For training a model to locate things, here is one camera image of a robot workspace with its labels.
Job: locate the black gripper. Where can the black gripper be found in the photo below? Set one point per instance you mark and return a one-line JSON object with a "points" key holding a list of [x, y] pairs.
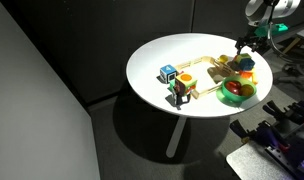
{"points": [[254, 42]]}

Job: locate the blue cube block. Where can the blue cube block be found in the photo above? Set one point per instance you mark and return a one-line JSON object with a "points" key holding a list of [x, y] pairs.
{"points": [[246, 64]]}

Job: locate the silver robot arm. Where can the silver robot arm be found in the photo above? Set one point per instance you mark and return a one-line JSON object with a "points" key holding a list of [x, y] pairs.
{"points": [[260, 15]]}

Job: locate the yellow banana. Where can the yellow banana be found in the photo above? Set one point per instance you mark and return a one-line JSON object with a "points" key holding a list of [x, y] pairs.
{"points": [[254, 77]]}

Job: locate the orange cube block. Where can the orange cube block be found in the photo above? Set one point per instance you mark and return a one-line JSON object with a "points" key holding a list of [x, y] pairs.
{"points": [[246, 74]]}

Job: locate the red apple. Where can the red apple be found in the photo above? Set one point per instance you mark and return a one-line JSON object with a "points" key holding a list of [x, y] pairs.
{"points": [[233, 86]]}

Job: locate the yellow round fruit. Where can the yellow round fruit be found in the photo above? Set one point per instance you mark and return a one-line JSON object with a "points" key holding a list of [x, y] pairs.
{"points": [[246, 90]]}

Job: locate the green bowl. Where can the green bowl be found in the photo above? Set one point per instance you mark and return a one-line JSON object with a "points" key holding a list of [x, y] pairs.
{"points": [[226, 96]]}

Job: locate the multicolour toy cube on stand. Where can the multicolour toy cube on stand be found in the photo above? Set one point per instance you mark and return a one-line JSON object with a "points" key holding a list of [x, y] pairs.
{"points": [[181, 88]]}

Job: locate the blue number cube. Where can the blue number cube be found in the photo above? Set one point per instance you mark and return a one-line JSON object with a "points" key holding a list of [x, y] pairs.
{"points": [[167, 73]]}

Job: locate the purple orange clamp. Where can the purple orange clamp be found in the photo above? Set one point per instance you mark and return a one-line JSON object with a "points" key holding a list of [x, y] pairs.
{"points": [[265, 134]]}

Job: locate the perforated metal breadboard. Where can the perforated metal breadboard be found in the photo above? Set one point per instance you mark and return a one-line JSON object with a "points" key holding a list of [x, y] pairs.
{"points": [[254, 162]]}

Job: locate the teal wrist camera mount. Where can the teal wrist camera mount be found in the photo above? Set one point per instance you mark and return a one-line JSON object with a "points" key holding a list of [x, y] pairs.
{"points": [[275, 29]]}

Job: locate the white table pedestal leg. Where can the white table pedestal leg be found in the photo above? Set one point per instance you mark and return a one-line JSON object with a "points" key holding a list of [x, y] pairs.
{"points": [[176, 136]]}

